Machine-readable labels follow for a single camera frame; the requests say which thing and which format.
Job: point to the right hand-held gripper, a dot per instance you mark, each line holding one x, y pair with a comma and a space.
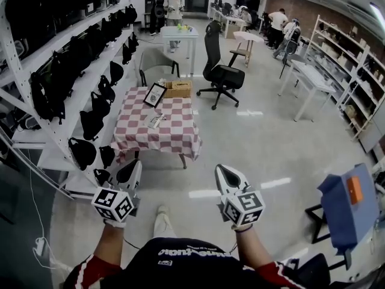
243, 208

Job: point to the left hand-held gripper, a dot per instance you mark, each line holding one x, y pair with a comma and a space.
112, 205

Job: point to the white plastic container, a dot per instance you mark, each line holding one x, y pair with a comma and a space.
155, 122

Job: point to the person's left forearm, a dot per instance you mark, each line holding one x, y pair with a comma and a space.
109, 242

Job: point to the person's right forearm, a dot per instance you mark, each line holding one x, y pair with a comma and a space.
251, 245

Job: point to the row of black caps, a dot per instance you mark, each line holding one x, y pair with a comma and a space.
82, 153

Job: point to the person's leg with white shoe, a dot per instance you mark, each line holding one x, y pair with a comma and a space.
162, 224

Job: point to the white metal shelf rack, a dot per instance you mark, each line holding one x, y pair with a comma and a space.
57, 161

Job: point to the pink checkered tablecloth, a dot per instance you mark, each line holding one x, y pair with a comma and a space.
177, 122

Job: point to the black metal stand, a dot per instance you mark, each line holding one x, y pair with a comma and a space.
316, 214

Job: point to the person's black red shirt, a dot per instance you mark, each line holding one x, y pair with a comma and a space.
192, 269

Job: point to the wicker tissue box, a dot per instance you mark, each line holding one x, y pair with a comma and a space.
180, 90

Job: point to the white crumpled tissue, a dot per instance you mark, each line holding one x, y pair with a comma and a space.
162, 81

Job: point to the black office chair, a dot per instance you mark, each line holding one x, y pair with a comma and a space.
224, 75

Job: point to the row of black backpacks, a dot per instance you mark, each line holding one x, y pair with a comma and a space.
48, 98

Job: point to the grey armchair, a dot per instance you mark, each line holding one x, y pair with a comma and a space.
155, 60

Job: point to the white long desk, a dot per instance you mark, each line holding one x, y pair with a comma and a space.
312, 77

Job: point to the grey side chair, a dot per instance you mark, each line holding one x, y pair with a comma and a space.
293, 63

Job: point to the wooden side table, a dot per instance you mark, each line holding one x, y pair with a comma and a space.
248, 35

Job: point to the white square table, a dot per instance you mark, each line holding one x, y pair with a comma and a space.
180, 33

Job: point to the small yellow green toys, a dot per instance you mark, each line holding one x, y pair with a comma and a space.
184, 27

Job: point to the white office desks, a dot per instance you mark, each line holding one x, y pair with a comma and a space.
231, 20

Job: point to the white storage shelf unit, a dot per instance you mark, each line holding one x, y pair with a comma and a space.
346, 68

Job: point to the black picture frame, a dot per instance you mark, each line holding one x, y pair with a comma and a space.
155, 95

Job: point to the black wall screen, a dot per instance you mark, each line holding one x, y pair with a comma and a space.
248, 1

